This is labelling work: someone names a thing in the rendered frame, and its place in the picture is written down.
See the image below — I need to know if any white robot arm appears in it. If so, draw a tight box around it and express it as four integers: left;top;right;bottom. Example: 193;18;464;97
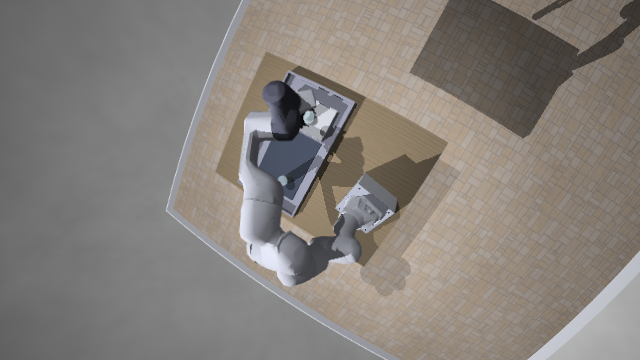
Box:
239;80;383;287

